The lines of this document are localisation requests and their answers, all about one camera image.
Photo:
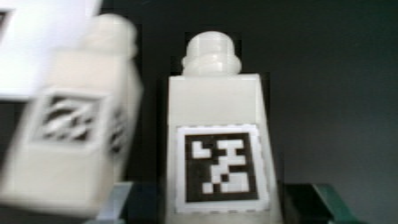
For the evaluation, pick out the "white table leg with tag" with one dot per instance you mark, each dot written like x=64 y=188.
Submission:
x=220 y=189

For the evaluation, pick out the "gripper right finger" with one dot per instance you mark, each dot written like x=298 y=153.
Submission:
x=314 y=205

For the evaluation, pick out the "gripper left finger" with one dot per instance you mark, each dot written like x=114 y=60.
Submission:
x=110 y=212

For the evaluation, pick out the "white table leg right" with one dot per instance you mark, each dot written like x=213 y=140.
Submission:
x=69 y=148

